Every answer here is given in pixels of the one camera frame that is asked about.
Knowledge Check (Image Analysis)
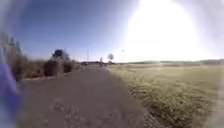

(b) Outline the bare tree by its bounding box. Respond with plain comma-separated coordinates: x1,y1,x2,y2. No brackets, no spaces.
106,52,115,64

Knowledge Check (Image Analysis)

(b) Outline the grey asphalt path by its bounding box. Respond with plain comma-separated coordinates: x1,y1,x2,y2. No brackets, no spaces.
14,64,161,128

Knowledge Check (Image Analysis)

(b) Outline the row of brown bushes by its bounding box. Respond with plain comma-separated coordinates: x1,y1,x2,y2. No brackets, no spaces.
6,49,83,81

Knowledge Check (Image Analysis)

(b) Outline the pale grass field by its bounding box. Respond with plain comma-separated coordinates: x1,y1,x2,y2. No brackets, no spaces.
105,62,224,128

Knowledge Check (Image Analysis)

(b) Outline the distant wooded ridge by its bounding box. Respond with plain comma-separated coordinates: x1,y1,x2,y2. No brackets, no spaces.
126,58,224,66

